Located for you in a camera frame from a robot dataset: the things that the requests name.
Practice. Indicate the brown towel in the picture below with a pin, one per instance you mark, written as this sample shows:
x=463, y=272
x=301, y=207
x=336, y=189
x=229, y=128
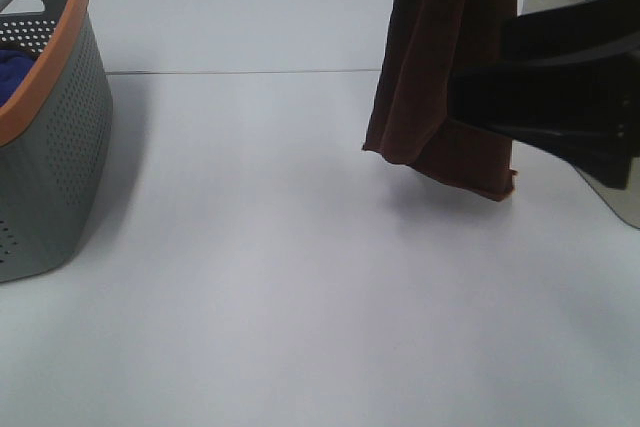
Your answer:
x=427, y=42

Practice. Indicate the blue cloth in basket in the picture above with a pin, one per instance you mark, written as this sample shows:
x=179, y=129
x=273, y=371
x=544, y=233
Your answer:
x=15, y=65

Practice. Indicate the grey basket with orange rim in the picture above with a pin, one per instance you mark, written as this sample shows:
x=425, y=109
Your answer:
x=55, y=133

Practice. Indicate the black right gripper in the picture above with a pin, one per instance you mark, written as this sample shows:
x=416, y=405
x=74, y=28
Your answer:
x=586, y=114

